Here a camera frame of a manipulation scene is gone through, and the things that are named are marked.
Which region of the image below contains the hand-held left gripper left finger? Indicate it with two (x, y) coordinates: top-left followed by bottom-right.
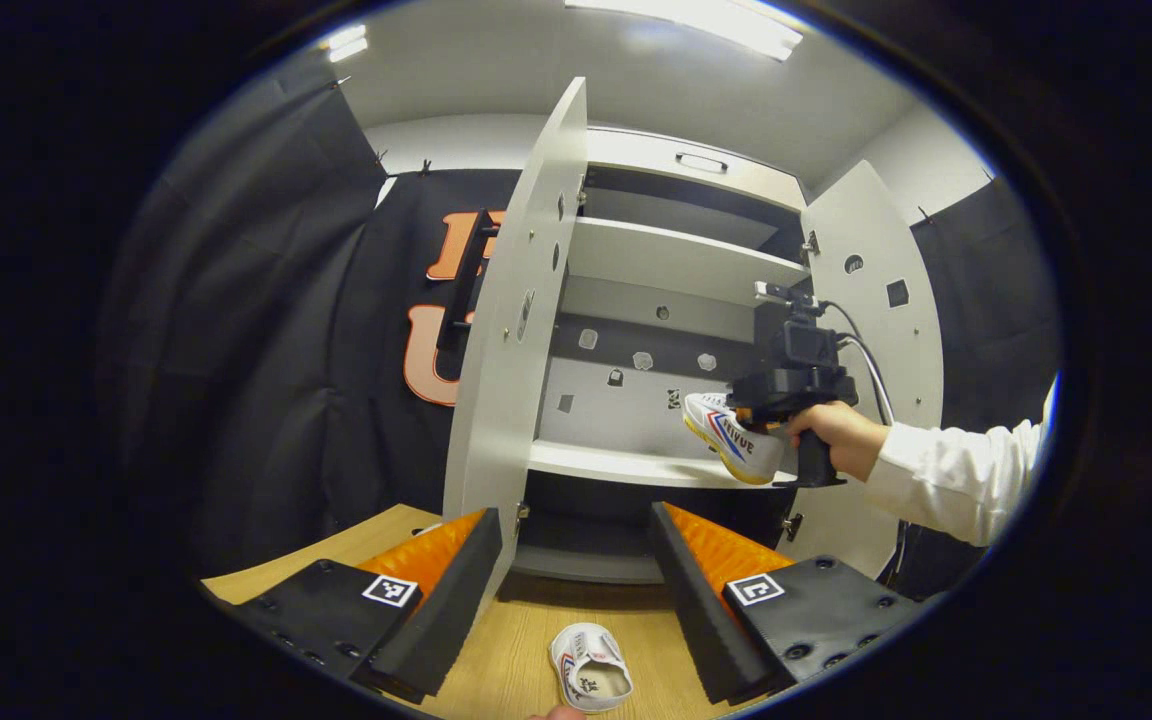
(224, 507), (504, 706)

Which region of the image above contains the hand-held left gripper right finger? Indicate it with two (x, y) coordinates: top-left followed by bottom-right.
(649, 503), (937, 706)

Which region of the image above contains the white shoe yellow sole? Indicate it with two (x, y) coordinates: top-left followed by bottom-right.
(549, 622), (634, 713)
(683, 392), (787, 486)

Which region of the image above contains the white cabinet door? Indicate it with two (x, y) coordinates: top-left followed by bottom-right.
(433, 78), (589, 606)
(776, 160), (945, 581)

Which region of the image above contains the white shoe cabinet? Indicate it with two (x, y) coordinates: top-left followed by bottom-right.
(433, 78), (945, 606)

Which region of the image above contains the black backdrop cloth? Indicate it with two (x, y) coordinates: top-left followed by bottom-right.
(101, 75), (1062, 591)

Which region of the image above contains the long ceiling light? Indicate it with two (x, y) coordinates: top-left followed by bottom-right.
(566, 0), (805, 61)

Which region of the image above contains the small ceiling light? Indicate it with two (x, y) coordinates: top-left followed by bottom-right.
(321, 25), (369, 63)

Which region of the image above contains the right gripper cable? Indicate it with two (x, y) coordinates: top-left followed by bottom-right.
(821, 300), (912, 591)

